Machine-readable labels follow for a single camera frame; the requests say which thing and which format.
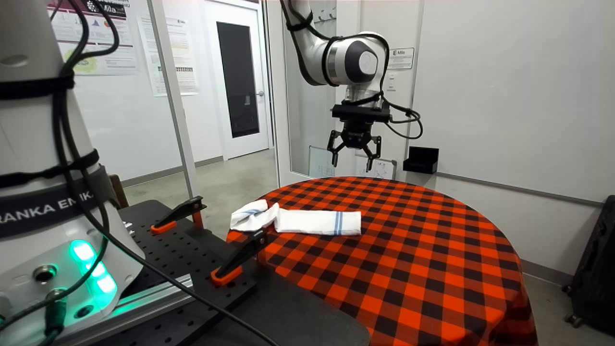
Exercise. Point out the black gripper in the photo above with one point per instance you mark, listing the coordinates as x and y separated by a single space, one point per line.
355 131

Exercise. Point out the white towel with blue stripes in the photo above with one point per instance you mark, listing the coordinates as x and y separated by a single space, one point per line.
259 214

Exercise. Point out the red black checkered tablecloth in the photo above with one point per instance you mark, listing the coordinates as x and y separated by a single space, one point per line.
422 272

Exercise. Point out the dark window door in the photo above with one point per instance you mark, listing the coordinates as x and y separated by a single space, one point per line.
238 77

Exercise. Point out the black orange clamp far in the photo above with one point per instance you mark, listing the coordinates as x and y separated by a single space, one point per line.
188 208

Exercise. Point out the black orange clamp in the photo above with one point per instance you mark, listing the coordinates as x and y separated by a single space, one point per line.
232 268
188 208

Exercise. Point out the black orange clamp near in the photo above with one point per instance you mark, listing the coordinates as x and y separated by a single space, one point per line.
232 268

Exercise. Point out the black perforated mounting board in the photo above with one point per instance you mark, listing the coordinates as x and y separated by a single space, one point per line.
273 310

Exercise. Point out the black suitcase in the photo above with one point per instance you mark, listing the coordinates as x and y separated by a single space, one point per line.
592 285

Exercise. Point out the black wall tray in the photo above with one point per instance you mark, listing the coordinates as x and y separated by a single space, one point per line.
421 160

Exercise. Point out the white wall sign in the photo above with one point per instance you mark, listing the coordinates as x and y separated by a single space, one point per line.
401 58

